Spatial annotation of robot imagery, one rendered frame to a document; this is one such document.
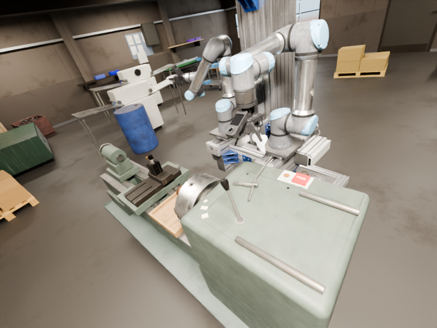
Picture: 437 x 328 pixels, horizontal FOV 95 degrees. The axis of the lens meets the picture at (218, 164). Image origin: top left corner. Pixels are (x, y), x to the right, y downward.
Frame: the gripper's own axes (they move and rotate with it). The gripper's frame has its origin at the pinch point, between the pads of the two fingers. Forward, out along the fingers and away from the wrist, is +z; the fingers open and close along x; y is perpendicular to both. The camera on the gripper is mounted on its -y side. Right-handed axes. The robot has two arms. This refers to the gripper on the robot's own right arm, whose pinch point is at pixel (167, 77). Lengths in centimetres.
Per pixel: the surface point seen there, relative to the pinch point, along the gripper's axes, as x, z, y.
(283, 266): -120, -121, 15
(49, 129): 106, 635, 151
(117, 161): -67, 34, 44
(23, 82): 178, 728, 25
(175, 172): -61, -24, 53
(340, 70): 518, -148, 212
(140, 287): -135, 12, 141
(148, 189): -83, -14, 51
